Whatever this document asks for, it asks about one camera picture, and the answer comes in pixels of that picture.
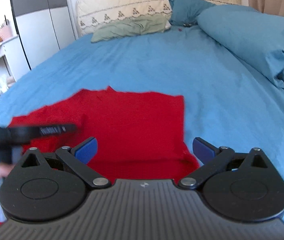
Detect red knit garment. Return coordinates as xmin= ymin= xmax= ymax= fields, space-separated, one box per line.
xmin=10 ymin=88 xmax=199 ymax=181

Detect blue bed sheet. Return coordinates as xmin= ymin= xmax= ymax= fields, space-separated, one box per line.
xmin=0 ymin=26 xmax=284 ymax=220

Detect white shelf desk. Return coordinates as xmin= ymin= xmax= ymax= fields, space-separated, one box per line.
xmin=0 ymin=35 xmax=30 ymax=94

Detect pink basket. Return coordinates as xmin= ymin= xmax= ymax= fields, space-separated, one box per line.
xmin=0 ymin=25 xmax=13 ymax=41

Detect blue folded duvet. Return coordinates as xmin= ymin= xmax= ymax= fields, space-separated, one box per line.
xmin=197 ymin=5 xmax=284 ymax=88

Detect white grey wardrobe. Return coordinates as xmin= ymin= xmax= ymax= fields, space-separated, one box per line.
xmin=11 ymin=0 xmax=75 ymax=69

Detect green pillow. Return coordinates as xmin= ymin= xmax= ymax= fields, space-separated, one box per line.
xmin=91 ymin=14 xmax=171 ymax=43

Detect dark teal pillow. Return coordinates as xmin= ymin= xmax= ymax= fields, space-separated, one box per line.
xmin=169 ymin=0 xmax=215 ymax=27

